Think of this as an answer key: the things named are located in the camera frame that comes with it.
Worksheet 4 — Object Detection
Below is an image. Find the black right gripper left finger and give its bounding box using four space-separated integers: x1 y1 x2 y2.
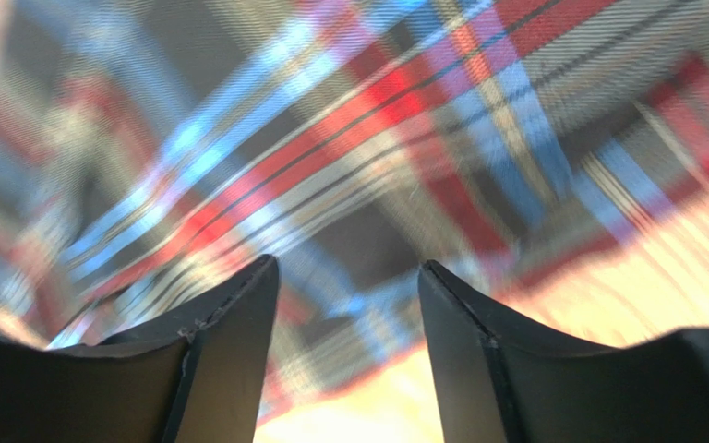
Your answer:
0 255 280 442

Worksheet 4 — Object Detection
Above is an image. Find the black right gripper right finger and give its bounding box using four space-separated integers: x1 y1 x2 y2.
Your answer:
417 260 709 442

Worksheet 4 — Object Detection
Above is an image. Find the brown blue red plaid shirt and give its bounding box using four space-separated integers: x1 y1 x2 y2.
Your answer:
0 1 709 416

